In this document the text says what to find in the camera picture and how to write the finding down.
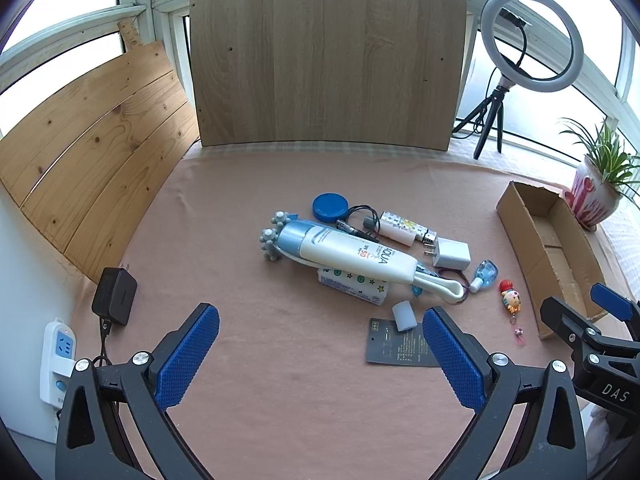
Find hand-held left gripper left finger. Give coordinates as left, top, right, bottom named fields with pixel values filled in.
left=56, top=303, right=221, bottom=480

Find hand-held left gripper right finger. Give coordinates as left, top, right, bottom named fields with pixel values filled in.
left=422, top=306, right=588, bottom=480

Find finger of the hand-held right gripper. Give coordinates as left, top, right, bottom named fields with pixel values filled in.
left=540, top=296, right=601, bottom=356
left=590, top=283, right=640, bottom=341

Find cardboard box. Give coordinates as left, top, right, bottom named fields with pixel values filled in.
left=496, top=181, right=626, bottom=342

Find black printed card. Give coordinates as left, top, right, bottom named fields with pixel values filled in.
left=365, top=317, right=441, bottom=368

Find white massage roller grey balls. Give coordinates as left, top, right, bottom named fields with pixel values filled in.
left=258, top=211, right=467, bottom=306

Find white sunscreen bottle blue cap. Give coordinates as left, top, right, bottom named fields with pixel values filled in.
left=276, top=220, right=418, bottom=286

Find small white plastic cap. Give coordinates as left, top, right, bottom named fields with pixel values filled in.
left=391, top=300, right=417, bottom=332

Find black power adapter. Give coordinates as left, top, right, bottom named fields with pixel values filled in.
left=91, top=266, right=138, bottom=327

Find spider plant in red-white pot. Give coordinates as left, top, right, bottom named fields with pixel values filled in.
left=559, top=117, right=640, bottom=231

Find star-printed tissue pack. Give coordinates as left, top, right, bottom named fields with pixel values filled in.
left=317, top=266, right=391, bottom=306

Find white power strip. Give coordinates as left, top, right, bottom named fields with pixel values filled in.
left=39, top=317, right=77, bottom=445

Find white lip balm tube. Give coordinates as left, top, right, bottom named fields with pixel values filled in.
left=376, top=224, right=417, bottom=247

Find patterned usb stick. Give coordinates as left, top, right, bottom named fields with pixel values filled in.
left=381, top=210, right=440, bottom=246

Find blue round tin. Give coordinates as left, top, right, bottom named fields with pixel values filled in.
left=312, top=193, right=349, bottom=225

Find pine wood panel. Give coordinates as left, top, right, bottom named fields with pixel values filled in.
left=0, top=41, right=201, bottom=285

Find oak veneer board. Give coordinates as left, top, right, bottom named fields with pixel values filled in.
left=189, top=0, right=468, bottom=152

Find red-capped doll keychain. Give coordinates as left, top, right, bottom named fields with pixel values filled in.
left=498, top=280, right=528, bottom=346

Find black charging cable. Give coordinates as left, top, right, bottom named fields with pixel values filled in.
left=95, top=314, right=115, bottom=368

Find clear blue plastic keychain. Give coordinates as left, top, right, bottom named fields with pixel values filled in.
left=435, top=259, right=501, bottom=302

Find white wall charger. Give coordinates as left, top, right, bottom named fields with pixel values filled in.
left=422, top=237, right=472, bottom=268

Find thin black cable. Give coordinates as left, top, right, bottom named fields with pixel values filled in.
left=336, top=204, right=383, bottom=241

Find white ring light on tripod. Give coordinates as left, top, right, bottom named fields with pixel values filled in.
left=451, top=0, right=585, bottom=160

